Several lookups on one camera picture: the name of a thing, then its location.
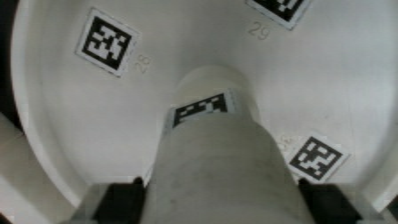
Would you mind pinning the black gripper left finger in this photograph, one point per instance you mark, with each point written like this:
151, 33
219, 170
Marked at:
112, 204

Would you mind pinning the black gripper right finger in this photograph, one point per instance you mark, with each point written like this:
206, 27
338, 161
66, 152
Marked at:
336, 207

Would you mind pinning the white cylindrical table leg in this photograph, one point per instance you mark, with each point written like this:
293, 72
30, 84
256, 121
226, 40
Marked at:
220, 181

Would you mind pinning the white round table top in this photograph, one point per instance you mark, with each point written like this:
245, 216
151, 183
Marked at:
103, 52

